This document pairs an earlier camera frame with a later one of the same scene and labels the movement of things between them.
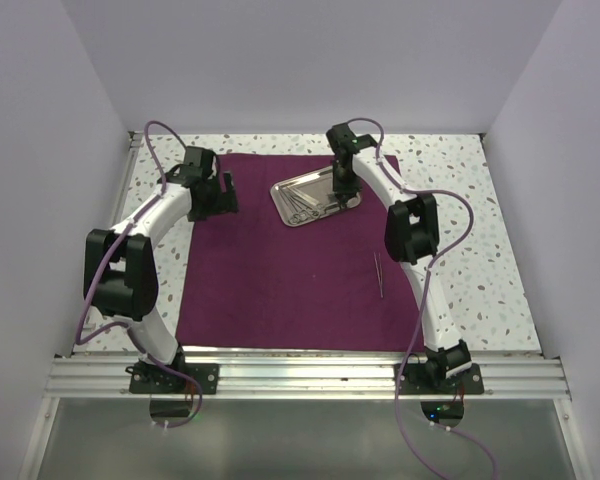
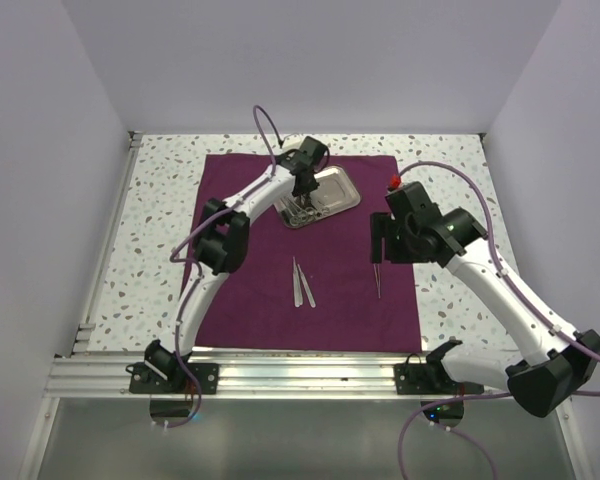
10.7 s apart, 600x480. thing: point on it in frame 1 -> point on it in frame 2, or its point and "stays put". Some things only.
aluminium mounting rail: x=303 y=376 stays put
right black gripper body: x=345 y=182 -> x=403 y=249
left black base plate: x=153 y=379 stays put
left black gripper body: x=215 y=203 -> x=310 y=187
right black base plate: x=412 y=380 stays put
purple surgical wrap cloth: x=251 y=280 stays put
